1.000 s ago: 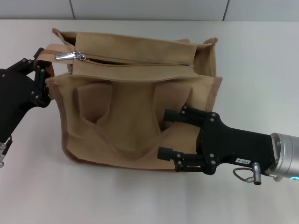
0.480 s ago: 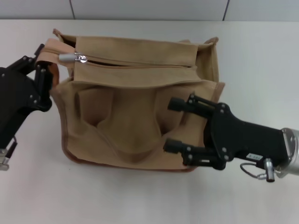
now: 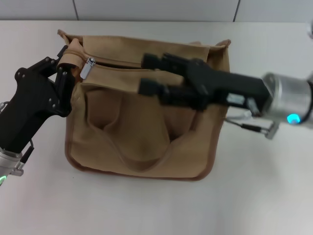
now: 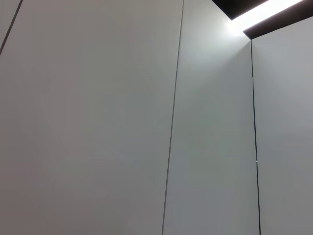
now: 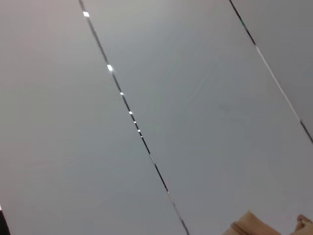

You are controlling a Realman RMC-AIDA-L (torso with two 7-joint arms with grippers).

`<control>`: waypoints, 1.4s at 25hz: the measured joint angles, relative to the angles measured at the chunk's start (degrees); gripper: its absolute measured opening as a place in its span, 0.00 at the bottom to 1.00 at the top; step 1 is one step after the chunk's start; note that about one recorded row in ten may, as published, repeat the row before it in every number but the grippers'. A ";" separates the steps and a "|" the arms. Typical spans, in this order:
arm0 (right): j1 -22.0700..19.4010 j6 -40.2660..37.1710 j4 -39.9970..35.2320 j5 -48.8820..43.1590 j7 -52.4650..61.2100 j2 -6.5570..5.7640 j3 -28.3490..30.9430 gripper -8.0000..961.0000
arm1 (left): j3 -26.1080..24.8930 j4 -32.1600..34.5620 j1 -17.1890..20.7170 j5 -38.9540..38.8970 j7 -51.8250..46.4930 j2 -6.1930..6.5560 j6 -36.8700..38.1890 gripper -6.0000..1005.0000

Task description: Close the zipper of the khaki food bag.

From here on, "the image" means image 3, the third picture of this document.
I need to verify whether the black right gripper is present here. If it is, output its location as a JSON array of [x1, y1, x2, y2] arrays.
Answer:
[[138, 52, 270, 115]]

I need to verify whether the left gripper cable silver connector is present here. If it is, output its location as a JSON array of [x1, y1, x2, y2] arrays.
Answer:
[[13, 139, 35, 177]]

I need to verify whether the khaki canvas food bag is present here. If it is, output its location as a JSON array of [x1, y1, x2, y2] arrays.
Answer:
[[57, 29, 232, 182]]

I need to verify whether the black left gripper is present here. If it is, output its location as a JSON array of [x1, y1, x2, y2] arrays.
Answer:
[[0, 45, 76, 154]]

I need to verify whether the silver metal zipper pull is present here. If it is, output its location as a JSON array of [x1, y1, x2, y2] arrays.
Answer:
[[80, 56, 97, 80]]

